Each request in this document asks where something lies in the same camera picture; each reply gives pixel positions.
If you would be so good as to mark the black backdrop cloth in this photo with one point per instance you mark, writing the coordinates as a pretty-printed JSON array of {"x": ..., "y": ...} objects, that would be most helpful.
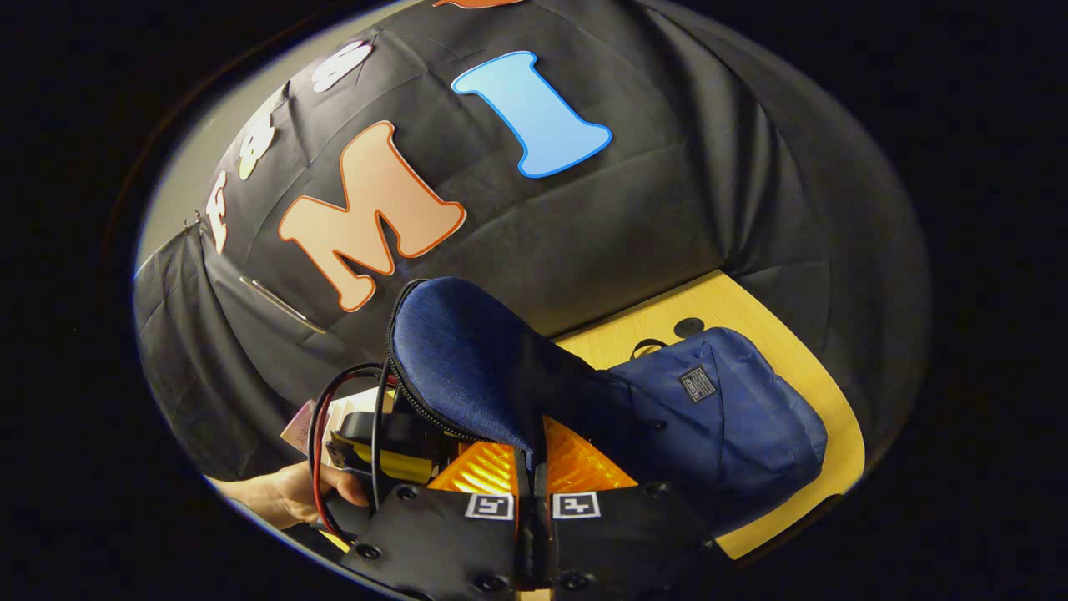
[{"x": 626, "y": 209}]

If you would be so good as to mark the blue schoolbag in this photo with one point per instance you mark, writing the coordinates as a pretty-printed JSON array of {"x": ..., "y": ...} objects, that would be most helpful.
[{"x": 734, "y": 426}]

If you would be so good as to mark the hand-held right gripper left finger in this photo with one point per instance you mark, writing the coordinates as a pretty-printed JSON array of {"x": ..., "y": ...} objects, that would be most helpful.
[{"x": 450, "y": 542}]

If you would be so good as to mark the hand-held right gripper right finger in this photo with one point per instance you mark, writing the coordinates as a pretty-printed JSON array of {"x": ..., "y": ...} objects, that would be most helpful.
[{"x": 617, "y": 551}]

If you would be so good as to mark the pink cover book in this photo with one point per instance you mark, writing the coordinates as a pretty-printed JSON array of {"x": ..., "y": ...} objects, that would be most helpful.
[{"x": 299, "y": 430}]

